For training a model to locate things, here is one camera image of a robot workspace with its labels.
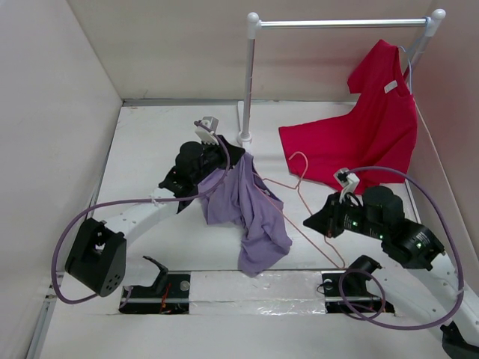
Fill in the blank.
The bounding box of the pink wire hanger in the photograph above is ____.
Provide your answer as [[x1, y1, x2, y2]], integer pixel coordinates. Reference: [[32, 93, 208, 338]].
[[252, 151, 346, 270]]

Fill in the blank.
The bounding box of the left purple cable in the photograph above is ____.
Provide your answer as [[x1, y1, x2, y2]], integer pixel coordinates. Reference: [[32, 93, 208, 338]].
[[52, 121, 231, 304]]

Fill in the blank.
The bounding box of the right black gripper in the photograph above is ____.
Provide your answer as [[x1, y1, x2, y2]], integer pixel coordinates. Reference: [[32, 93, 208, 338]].
[[302, 191, 385, 239]]

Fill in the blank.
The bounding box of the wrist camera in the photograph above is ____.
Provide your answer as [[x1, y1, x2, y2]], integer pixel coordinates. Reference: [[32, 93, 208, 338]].
[[194, 116, 219, 145], [335, 168, 360, 203]]

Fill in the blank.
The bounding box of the white clothes rack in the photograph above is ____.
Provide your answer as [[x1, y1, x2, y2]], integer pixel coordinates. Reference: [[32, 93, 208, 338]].
[[237, 8, 446, 150]]

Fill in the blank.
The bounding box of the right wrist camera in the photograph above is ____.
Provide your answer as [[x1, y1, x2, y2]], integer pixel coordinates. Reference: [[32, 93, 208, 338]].
[[335, 168, 360, 203]]

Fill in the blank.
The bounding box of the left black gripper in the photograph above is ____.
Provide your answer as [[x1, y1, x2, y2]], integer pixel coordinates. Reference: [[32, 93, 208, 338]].
[[192, 135, 244, 185]]

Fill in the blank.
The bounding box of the purple t shirt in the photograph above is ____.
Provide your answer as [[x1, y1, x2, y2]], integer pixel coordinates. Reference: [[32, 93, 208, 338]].
[[200, 153, 293, 277]]

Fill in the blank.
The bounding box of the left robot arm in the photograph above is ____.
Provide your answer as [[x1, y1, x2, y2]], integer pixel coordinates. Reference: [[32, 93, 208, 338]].
[[65, 135, 245, 297]]

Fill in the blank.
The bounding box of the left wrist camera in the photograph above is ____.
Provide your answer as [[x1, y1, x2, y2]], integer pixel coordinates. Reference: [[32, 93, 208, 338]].
[[194, 116, 219, 145]]

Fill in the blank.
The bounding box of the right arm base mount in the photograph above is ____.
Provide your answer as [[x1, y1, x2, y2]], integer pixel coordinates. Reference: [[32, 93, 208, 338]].
[[316, 255, 395, 319]]

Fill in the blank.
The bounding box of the blue wire hanger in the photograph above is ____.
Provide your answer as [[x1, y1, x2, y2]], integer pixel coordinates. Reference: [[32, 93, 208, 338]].
[[398, 46, 413, 94]]

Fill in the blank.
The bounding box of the red t shirt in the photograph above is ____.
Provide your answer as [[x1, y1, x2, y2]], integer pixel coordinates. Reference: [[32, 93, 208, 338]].
[[278, 40, 418, 194]]

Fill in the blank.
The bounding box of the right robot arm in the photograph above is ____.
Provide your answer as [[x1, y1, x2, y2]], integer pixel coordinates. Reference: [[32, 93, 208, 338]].
[[303, 185, 478, 358]]

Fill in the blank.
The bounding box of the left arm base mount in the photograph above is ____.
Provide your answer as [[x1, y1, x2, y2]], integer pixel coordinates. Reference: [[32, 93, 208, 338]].
[[118, 256, 191, 315]]

